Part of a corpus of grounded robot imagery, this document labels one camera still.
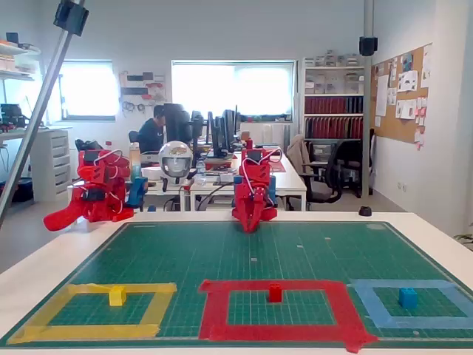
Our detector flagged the white helmet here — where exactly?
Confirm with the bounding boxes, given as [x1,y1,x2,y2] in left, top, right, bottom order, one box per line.
[158,141,194,185]

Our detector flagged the seated person dark shirt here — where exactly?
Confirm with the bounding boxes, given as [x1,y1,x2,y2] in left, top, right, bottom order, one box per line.
[136,104,167,155]

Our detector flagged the wide bright window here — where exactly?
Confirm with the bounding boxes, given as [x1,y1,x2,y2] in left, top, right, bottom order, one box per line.
[171,60,296,120]

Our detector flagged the black computer monitor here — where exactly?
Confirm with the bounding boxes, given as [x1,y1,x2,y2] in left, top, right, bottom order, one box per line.
[163,103,193,144]
[206,110,229,158]
[191,110,206,152]
[221,105,240,151]

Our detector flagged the wall tool rack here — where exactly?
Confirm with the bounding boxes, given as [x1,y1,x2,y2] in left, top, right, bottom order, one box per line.
[118,70,167,115]

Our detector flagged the red tape square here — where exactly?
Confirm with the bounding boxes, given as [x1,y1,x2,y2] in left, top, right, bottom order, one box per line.
[198,279,380,354]

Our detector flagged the black office chair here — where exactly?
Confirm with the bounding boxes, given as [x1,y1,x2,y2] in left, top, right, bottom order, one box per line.
[301,139,365,212]

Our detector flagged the yellow tape square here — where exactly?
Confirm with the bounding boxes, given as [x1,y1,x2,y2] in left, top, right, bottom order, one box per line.
[6,283,177,345]

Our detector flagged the green cutting mat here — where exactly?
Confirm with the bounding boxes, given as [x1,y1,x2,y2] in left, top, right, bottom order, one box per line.
[0,220,473,349]

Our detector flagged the white wall shelf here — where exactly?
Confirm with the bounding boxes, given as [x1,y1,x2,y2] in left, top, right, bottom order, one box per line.
[0,32,42,81]

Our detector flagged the black pole clamp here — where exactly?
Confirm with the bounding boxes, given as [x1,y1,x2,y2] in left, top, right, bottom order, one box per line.
[358,35,378,57]
[53,0,90,37]

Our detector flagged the yellow cube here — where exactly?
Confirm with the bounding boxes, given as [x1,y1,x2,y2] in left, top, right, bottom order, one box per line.
[109,285,128,307]

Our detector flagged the white servo cable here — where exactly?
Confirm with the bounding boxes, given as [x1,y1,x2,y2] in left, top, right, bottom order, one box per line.
[94,149,125,215]
[239,147,284,207]

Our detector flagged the black machine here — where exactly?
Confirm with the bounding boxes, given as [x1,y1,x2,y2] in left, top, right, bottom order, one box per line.
[0,104,30,132]

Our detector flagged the red leader arm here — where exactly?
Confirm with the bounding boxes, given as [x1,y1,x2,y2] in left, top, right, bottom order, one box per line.
[43,149,135,232]

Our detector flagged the blue tape square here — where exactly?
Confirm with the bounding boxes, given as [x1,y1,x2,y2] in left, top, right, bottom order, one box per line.
[347,279,473,330]

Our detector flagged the cork notice board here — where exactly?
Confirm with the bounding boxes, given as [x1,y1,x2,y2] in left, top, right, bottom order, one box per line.
[371,42,433,145]

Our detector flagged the white office desk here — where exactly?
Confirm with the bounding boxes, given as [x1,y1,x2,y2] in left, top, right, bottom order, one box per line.
[190,149,307,212]

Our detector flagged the black backpack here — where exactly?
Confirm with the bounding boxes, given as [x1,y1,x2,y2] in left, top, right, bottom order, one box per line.
[75,138,105,152]

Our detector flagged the clear water bottle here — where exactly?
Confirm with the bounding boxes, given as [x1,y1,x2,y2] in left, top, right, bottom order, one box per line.
[194,158,208,188]

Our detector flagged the black bag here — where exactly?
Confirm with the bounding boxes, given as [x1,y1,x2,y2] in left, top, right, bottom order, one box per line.
[0,177,35,203]

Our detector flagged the blue cube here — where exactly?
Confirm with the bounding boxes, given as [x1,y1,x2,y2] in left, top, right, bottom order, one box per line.
[398,287,418,309]

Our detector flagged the white drawer cabinet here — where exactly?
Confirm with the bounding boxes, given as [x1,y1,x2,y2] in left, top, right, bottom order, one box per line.
[31,128,72,203]

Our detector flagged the white bookshelf red binders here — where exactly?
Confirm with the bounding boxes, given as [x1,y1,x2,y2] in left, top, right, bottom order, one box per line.
[302,55,365,143]

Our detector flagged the beige jacket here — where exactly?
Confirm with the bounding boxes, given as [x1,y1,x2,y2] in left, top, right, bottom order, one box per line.
[287,134,315,175]

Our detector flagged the slanted metal pole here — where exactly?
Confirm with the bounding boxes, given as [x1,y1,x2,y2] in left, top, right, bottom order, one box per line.
[0,0,88,229]

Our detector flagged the small bright window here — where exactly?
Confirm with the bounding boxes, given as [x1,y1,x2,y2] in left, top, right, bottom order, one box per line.
[58,60,118,122]

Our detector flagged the upright grey pole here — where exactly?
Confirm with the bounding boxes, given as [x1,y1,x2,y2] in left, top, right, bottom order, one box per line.
[362,0,375,197]

